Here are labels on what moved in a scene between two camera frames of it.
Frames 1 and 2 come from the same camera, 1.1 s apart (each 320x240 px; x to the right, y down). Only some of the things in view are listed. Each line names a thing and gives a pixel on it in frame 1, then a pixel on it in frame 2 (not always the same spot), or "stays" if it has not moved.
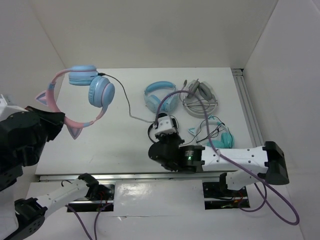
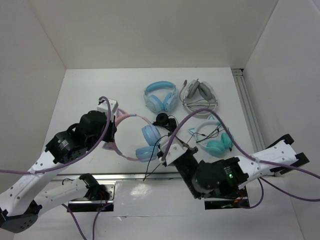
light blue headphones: x=154 y=93 stays
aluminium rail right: x=239 y=77 stays
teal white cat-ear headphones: x=213 y=133 stays
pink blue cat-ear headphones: x=101 y=92 → x=151 y=136
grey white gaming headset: x=198 y=98 stays
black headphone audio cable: x=102 y=74 → x=152 y=172
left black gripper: x=56 y=119 → x=111 y=136
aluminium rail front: x=134 y=177 stays
